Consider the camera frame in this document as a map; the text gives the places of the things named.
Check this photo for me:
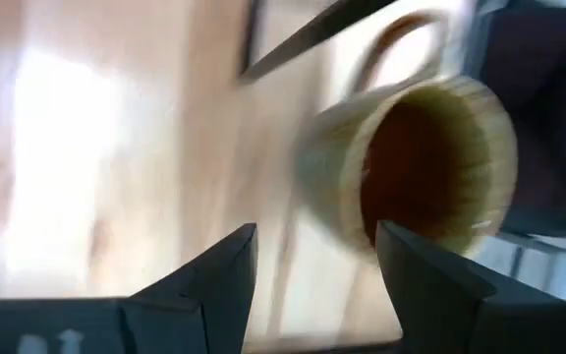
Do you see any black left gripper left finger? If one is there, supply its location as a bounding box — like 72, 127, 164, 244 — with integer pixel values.
0, 223, 259, 354

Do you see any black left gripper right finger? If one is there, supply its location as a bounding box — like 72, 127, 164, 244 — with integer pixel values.
375, 220, 566, 354

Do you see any olive green ceramic mug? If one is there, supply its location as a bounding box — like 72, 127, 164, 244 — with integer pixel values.
295, 9, 519, 258

